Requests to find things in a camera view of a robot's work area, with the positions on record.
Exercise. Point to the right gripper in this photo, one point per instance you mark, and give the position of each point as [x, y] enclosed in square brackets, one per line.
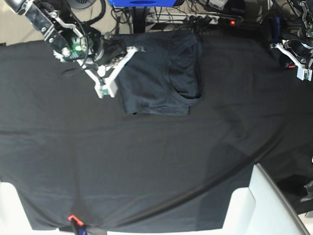
[74, 40]

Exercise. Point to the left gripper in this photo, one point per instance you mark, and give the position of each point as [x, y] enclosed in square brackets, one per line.
[298, 47]

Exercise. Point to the dark grey T-shirt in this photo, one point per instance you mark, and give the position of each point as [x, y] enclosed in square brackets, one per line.
[165, 79]

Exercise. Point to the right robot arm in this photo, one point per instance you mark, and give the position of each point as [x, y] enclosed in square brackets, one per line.
[14, 5]

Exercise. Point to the orange black clamp right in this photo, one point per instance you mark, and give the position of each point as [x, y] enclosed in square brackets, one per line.
[289, 65]

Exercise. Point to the black table cloth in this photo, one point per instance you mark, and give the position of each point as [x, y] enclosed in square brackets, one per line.
[68, 152]

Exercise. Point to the black stand column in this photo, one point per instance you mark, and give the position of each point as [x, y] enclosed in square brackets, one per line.
[139, 15]

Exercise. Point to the blue plastic box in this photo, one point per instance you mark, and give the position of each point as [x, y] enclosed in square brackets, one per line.
[142, 3]

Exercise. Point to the round grey floor base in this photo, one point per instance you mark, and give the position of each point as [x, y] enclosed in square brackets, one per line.
[79, 4]

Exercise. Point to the white power strip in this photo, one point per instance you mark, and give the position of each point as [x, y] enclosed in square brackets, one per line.
[181, 18]

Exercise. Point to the orange blue clamp bottom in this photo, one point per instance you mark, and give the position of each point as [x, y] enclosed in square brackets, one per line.
[77, 225]

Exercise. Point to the white foam block right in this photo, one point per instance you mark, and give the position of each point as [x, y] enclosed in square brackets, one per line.
[260, 209]

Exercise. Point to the white foam block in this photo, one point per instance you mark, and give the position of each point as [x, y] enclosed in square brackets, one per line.
[260, 209]
[13, 220]

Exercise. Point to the white foam block left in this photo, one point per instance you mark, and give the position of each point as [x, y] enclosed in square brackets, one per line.
[13, 220]

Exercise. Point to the blue clamp handle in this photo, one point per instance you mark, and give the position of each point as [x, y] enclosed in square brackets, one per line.
[275, 30]

